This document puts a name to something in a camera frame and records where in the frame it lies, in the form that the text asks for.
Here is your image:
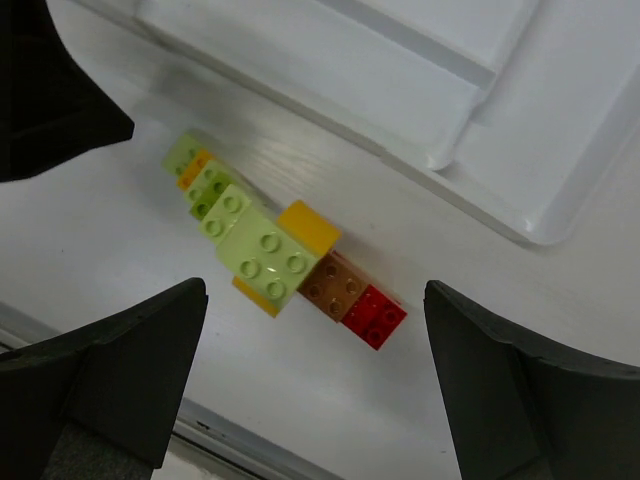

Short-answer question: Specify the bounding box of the white compartment sorting tray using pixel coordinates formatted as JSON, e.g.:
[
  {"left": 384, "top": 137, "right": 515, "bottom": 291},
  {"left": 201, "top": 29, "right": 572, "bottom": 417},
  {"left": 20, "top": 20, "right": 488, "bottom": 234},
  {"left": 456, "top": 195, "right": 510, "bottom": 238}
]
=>
[{"left": 64, "top": 0, "right": 640, "bottom": 246}]

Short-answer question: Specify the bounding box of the dark green small lego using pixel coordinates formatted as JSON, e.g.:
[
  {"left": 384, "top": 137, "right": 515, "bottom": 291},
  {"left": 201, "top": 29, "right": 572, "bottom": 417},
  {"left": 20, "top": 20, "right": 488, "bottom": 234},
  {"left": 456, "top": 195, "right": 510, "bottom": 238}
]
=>
[{"left": 189, "top": 187, "right": 212, "bottom": 221}]

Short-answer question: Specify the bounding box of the brown 2x2 lego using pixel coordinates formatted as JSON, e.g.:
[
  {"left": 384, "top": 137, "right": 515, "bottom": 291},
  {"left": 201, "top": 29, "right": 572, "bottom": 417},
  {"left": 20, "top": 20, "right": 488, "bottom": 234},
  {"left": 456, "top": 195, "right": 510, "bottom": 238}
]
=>
[{"left": 298, "top": 250, "right": 372, "bottom": 323}]

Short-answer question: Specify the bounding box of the red lego brick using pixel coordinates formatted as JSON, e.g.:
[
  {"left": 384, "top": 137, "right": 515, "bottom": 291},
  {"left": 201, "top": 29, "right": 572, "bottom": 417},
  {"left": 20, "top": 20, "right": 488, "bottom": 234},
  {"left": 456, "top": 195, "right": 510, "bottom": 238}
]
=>
[{"left": 342, "top": 284, "right": 407, "bottom": 350}]

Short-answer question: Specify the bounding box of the pale green lego end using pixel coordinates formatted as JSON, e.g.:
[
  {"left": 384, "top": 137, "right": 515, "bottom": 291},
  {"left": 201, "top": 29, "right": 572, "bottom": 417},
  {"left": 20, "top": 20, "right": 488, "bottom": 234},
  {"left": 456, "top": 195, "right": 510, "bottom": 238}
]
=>
[{"left": 161, "top": 131, "right": 203, "bottom": 177}]

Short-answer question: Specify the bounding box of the lime green curved lego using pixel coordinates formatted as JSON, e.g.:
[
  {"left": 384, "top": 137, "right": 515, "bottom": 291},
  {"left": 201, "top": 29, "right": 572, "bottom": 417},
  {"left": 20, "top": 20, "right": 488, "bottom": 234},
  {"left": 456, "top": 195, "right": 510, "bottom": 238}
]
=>
[{"left": 184, "top": 159, "right": 266, "bottom": 206}]

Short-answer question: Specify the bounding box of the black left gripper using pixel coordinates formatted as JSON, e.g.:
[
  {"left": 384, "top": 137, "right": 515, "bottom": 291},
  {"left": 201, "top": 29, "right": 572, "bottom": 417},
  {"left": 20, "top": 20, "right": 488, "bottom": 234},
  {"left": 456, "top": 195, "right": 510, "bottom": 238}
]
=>
[{"left": 1, "top": 1, "right": 135, "bottom": 181}]

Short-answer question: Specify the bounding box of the pale green 2x2 lego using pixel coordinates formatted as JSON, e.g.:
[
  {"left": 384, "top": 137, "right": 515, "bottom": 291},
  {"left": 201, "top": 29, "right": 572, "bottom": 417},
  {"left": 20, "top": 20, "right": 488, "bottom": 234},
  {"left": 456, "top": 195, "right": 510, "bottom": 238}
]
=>
[{"left": 216, "top": 207, "right": 320, "bottom": 310}]

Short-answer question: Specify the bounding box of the pale green sloped lego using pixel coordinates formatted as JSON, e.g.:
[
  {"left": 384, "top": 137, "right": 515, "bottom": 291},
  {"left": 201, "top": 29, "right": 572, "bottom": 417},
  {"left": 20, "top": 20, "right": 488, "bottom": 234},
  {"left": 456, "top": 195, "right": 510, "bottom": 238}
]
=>
[{"left": 198, "top": 184, "right": 252, "bottom": 246}]

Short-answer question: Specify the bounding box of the yellow lego brick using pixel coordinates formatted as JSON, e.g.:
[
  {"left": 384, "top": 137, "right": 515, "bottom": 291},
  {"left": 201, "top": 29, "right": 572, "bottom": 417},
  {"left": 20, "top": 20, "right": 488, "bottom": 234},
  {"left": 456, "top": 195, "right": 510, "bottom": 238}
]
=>
[{"left": 232, "top": 200, "right": 341, "bottom": 317}]

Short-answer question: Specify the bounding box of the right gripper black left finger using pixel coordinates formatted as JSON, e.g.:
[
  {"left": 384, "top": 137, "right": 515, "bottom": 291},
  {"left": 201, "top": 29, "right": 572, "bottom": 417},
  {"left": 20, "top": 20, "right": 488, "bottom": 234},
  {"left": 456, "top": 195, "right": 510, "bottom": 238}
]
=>
[{"left": 1, "top": 278, "right": 208, "bottom": 479}]

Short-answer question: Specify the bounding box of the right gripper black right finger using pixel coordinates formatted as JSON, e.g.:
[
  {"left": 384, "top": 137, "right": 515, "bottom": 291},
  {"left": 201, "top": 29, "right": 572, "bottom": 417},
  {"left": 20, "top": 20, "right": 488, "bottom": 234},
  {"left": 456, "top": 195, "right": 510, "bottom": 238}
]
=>
[{"left": 424, "top": 280, "right": 639, "bottom": 479}]

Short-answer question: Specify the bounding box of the orange face lego brick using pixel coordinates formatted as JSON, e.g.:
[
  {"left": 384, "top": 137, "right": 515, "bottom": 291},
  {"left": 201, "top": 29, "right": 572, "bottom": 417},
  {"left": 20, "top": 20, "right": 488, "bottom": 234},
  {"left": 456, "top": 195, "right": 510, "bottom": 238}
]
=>
[{"left": 177, "top": 149, "right": 213, "bottom": 191}]

